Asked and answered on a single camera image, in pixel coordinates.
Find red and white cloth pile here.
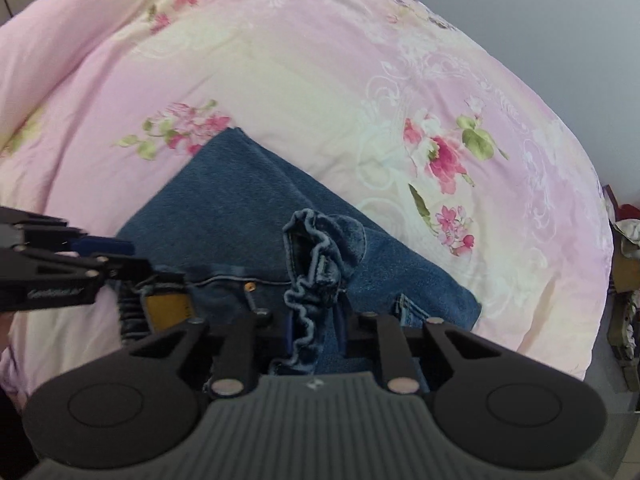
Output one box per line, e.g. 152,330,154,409
602,184,640,261

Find pink floral bed sheet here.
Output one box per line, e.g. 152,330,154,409
0,0,617,403

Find plain pink quilt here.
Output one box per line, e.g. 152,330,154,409
0,5,151,161

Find blue denim pants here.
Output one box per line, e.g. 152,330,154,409
116,127,484,394

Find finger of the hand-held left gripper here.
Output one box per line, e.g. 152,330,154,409
0,205,135,257
0,250,187,313

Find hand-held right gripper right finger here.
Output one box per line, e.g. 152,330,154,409
335,306,506,395

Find brown cardboard box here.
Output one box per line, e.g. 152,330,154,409
612,245,640,295

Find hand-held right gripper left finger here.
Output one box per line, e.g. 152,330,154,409
128,309,296,400

